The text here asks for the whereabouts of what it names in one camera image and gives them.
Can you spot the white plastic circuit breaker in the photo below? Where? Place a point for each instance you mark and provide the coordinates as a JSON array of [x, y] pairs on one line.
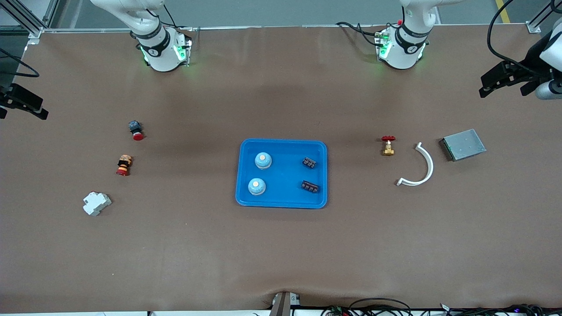
[[96, 203]]

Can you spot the grey metal edge bracket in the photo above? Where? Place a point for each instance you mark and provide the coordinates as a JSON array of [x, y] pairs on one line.
[[284, 305]]

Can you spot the aluminium frame post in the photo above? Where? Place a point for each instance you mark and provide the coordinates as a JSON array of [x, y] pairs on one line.
[[533, 27], [19, 15]]

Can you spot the long dark capacitor bank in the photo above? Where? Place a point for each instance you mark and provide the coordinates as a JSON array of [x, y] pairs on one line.
[[310, 187]]

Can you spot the short dark capacitor bank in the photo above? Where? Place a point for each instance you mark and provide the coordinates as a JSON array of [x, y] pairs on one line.
[[309, 163]]

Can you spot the white curved plastic bracket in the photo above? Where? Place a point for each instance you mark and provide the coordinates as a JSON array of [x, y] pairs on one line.
[[431, 168]]

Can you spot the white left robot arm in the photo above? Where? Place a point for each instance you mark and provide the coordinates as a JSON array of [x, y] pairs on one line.
[[404, 48]]

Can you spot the silver metal circuit module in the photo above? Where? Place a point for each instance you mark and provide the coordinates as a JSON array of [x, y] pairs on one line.
[[464, 145]]

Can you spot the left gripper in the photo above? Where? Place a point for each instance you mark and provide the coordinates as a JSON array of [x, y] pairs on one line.
[[528, 66]]

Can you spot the orange black emergency stop button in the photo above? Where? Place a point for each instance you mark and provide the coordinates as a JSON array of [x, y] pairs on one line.
[[124, 164]]

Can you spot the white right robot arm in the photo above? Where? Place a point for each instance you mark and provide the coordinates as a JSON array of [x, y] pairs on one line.
[[160, 52]]

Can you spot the blue plastic tray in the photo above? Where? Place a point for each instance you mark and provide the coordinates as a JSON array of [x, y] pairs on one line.
[[285, 195]]

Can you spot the grey emergency stop red button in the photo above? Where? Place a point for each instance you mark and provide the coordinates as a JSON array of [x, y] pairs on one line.
[[135, 128]]

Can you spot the brown table mat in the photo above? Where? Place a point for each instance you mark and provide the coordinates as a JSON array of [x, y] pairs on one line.
[[281, 254]]

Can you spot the blue call bell orange button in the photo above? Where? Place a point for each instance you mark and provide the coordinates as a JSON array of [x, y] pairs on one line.
[[263, 160], [256, 186]]

